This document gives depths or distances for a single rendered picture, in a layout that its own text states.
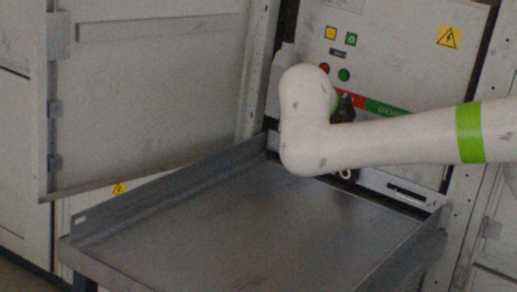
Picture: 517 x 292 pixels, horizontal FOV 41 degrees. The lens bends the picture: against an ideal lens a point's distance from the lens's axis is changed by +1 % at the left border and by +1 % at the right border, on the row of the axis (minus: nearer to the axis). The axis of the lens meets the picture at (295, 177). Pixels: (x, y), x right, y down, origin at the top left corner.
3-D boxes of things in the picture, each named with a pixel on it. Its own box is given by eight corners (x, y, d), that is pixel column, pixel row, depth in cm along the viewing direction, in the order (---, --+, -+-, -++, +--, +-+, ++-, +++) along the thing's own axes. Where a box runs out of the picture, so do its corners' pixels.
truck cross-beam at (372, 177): (439, 216, 175) (446, 196, 172) (265, 148, 197) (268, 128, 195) (447, 210, 179) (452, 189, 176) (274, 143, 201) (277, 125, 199)
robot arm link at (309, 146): (463, 111, 135) (454, 94, 125) (467, 171, 132) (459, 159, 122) (291, 132, 148) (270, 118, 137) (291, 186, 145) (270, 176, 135)
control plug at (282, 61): (278, 120, 180) (288, 55, 172) (263, 115, 182) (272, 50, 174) (294, 114, 186) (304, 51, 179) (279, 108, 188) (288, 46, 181)
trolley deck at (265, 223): (309, 402, 119) (315, 375, 117) (57, 261, 145) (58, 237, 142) (442, 252, 174) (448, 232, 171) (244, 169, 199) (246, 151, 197)
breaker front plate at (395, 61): (434, 197, 174) (486, 9, 154) (276, 136, 194) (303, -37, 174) (436, 195, 175) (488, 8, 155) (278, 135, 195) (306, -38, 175)
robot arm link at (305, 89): (320, 51, 136) (270, 59, 140) (321, 112, 134) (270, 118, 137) (341, 74, 149) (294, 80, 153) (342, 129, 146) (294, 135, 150)
